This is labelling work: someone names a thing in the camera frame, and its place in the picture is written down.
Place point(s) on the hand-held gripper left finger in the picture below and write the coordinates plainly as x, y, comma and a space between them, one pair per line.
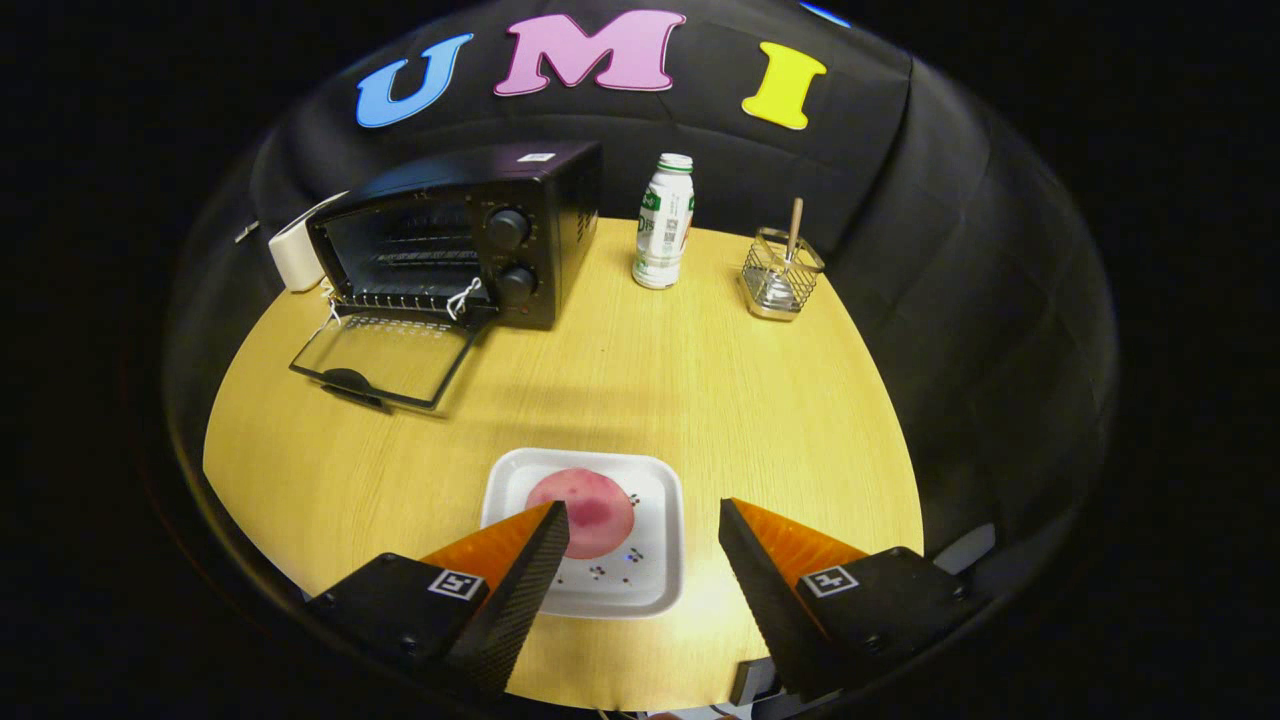
515, 600

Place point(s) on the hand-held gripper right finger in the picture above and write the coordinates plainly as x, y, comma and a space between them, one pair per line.
765, 600

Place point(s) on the round pink food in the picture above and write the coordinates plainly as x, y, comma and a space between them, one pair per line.
590, 505

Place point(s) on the white square plate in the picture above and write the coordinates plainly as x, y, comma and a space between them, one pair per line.
655, 520

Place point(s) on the black toaster oven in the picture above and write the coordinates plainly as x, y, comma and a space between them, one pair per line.
560, 200

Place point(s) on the small white toaster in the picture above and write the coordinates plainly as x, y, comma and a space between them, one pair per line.
295, 255

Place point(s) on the white drink bottle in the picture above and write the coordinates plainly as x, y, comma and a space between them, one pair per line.
662, 240

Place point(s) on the wooden stick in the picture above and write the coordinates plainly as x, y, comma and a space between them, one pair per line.
794, 225

